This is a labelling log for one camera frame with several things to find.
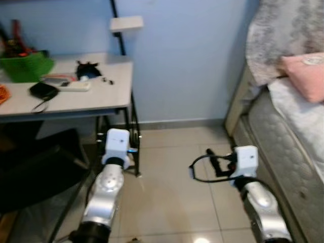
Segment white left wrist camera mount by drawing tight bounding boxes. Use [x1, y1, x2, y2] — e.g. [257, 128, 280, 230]
[103, 128, 131, 169]

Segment black pouch with strap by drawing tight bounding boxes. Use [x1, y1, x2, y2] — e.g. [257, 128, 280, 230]
[29, 82, 60, 113]

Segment black chair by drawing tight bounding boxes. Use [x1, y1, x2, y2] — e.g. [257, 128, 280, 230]
[0, 121, 94, 213]

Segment small white shelf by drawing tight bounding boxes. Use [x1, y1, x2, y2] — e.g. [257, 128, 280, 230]
[110, 16, 144, 32]

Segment grey swirl patterned blanket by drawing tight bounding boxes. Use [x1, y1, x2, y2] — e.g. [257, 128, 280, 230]
[246, 0, 324, 86]

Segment grey desk with black frame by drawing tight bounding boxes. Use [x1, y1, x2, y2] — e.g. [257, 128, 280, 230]
[0, 0, 143, 178]

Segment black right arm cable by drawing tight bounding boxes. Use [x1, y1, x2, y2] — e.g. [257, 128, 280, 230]
[189, 153, 284, 203]

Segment pink pillow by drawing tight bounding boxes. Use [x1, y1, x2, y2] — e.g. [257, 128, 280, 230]
[280, 52, 324, 103]

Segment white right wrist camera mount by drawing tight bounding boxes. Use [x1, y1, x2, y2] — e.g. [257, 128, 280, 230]
[231, 146, 259, 179]

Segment white remote control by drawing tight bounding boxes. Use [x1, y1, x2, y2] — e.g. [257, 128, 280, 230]
[56, 80, 92, 92]

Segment white bed sheet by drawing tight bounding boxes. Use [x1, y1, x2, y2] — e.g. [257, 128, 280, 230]
[267, 78, 324, 178]

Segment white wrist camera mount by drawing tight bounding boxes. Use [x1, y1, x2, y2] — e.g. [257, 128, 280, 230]
[231, 146, 259, 179]
[103, 128, 131, 169]

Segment orange cord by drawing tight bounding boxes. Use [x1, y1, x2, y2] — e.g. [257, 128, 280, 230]
[0, 85, 11, 104]

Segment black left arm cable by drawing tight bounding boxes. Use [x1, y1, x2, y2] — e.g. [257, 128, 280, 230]
[48, 170, 99, 243]

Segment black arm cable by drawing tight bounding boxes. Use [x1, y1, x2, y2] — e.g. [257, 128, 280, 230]
[189, 153, 284, 203]
[48, 170, 99, 243]

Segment beige bed headboard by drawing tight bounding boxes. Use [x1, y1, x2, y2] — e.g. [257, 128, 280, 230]
[224, 68, 254, 137]

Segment black spiky object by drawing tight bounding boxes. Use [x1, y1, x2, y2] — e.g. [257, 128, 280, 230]
[76, 61, 101, 80]

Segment grey quilted mattress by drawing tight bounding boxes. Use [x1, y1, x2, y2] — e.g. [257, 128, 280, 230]
[234, 89, 324, 243]

